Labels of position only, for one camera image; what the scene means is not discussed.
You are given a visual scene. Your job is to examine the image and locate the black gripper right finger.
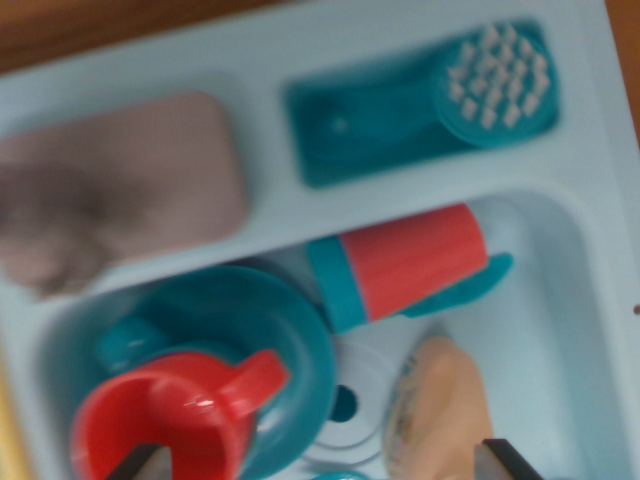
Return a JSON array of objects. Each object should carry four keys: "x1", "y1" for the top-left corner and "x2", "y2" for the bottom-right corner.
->
[{"x1": 473, "y1": 438, "x2": 544, "y2": 480}]

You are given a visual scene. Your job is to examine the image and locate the grey toy faucet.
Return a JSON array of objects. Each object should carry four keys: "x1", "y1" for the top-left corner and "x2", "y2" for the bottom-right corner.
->
[{"x1": 0, "y1": 90, "x2": 251, "y2": 301}]

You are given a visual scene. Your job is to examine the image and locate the light blue toy sink unit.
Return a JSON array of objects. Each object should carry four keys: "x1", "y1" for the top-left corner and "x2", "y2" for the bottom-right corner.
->
[{"x1": 0, "y1": 0, "x2": 640, "y2": 480}]

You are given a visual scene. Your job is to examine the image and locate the red toy tumbler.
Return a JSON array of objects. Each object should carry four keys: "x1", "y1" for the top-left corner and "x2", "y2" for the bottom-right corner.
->
[{"x1": 339, "y1": 202, "x2": 489, "y2": 321}]

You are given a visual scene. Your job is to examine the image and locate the red toy mug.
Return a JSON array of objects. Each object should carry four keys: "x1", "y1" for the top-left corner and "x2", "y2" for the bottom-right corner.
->
[{"x1": 69, "y1": 349, "x2": 291, "y2": 480}]

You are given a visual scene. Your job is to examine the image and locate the cream detergent bottle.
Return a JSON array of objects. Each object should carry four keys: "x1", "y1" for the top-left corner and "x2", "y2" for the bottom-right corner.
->
[{"x1": 382, "y1": 335, "x2": 496, "y2": 480}]

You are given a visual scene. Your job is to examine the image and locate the teal toy plate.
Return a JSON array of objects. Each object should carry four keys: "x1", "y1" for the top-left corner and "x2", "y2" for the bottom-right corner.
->
[{"x1": 94, "y1": 264, "x2": 336, "y2": 479}]

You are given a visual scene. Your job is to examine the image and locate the teal dish brush white bristles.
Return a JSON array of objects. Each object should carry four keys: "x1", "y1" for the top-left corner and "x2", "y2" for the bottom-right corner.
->
[{"x1": 304, "y1": 22, "x2": 559, "y2": 156}]

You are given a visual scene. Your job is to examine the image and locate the teal toy knife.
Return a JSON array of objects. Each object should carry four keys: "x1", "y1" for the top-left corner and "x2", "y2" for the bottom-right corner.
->
[{"x1": 402, "y1": 252, "x2": 515, "y2": 320}]

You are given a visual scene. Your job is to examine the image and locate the teal toy tumbler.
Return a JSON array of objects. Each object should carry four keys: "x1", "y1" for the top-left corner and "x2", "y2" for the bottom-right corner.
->
[{"x1": 305, "y1": 234, "x2": 371, "y2": 334}]

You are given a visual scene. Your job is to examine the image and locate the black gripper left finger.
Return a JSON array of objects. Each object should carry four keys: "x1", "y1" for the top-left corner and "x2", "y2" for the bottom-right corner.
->
[{"x1": 107, "y1": 442, "x2": 174, "y2": 480}]

